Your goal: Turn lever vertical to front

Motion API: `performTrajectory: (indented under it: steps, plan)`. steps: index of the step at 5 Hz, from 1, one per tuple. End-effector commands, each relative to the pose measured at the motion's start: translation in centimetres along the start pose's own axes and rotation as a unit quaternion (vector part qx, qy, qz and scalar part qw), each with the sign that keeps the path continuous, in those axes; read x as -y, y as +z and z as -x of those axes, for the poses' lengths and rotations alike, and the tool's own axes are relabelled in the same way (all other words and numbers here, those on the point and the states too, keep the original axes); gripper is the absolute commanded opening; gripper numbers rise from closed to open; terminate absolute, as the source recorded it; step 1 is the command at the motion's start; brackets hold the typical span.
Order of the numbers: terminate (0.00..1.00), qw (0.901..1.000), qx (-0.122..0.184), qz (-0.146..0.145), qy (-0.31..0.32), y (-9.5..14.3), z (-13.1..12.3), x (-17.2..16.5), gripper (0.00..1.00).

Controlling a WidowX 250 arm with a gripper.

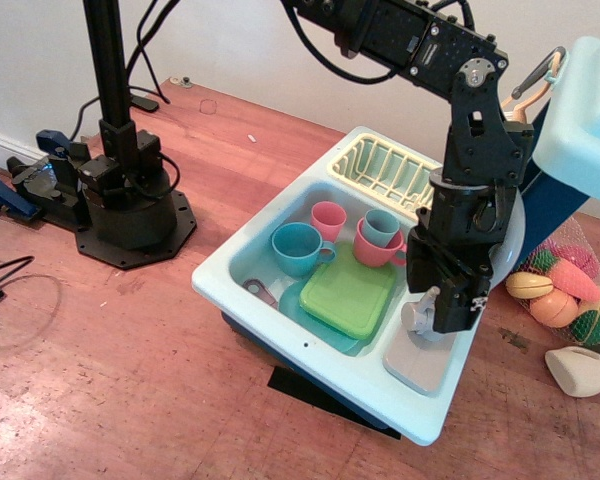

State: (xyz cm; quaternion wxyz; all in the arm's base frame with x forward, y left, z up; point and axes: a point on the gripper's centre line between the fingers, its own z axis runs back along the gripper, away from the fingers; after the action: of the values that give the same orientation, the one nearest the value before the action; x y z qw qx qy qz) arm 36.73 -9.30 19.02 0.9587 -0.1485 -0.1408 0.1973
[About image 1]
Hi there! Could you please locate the green toy fruit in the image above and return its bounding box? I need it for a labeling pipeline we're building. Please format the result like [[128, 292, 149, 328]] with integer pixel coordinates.
[[569, 310, 600, 346]]

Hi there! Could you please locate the yellow toy lemon half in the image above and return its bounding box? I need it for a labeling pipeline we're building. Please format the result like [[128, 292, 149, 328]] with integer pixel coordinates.
[[505, 272, 554, 300]]

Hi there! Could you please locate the cream toy bottle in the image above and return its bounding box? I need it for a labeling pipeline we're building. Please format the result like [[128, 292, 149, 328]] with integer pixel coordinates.
[[544, 346, 600, 398]]

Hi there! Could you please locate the light blue toy sink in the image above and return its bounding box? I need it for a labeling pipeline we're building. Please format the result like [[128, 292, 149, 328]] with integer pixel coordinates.
[[192, 127, 474, 445]]

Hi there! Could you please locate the teal toy mug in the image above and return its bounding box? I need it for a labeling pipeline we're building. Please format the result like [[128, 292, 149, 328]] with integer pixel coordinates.
[[271, 222, 337, 278]]

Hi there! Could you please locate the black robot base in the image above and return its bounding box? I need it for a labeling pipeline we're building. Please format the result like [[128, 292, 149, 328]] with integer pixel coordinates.
[[76, 1, 197, 270]]

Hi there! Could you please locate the grey faucet base plate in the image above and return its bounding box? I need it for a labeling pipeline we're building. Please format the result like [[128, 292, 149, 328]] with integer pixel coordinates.
[[383, 325, 457, 395]]

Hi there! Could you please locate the light blue toy shelf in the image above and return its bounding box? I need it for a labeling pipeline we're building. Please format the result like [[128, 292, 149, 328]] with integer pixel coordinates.
[[519, 36, 600, 259]]

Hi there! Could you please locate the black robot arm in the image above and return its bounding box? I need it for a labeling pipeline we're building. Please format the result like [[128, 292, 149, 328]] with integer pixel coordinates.
[[283, 1, 534, 334]]

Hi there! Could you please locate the pink toy mug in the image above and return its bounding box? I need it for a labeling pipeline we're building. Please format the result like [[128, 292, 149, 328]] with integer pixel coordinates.
[[353, 218, 407, 268]]

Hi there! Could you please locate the mesh bag of toy food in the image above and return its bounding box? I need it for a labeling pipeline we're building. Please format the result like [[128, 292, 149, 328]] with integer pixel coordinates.
[[505, 219, 600, 347]]

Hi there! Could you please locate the orange toy fruit half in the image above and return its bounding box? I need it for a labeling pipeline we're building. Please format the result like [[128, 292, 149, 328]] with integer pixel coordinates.
[[530, 289, 578, 328]]

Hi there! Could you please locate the pink toy cup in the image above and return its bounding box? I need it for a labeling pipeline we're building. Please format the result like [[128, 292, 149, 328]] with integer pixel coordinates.
[[310, 201, 347, 243]]

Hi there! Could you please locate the blue-grey toy cup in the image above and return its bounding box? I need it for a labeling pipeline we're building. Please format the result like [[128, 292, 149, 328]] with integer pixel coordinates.
[[361, 209, 400, 248]]

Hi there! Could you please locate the teal square toy plate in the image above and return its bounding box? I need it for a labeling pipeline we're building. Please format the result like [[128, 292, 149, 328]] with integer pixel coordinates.
[[278, 281, 386, 356]]

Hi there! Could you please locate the orange toy carrot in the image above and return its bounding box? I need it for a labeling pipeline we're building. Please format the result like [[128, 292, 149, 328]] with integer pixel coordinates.
[[548, 259, 600, 302]]

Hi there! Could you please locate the blue clamp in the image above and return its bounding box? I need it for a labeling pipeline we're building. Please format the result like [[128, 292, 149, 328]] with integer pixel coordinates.
[[7, 130, 89, 231]]

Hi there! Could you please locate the grey toy faucet lever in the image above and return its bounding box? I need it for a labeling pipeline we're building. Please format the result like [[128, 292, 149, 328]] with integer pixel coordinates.
[[401, 286, 440, 335]]

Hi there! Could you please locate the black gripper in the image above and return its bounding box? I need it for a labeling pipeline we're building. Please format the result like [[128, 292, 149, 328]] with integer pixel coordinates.
[[406, 169, 523, 334]]

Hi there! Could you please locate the hanging toy utensil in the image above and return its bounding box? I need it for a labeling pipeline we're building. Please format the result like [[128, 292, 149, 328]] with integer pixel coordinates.
[[500, 46, 568, 123]]

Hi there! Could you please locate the cream dish drying rack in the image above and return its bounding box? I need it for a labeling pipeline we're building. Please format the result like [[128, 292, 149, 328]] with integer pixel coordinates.
[[327, 133, 440, 221]]

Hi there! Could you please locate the black cable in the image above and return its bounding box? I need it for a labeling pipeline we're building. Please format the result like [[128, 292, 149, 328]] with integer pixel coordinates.
[[69, 0, 181, 141]]

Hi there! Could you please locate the brown toy utensil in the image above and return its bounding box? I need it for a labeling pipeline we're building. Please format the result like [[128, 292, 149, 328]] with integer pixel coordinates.
[[243, 279, 278, 309]]

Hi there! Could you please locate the green square toy plate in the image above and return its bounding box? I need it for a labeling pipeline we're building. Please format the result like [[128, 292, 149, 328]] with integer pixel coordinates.
[[299, 242, 397, 340]]

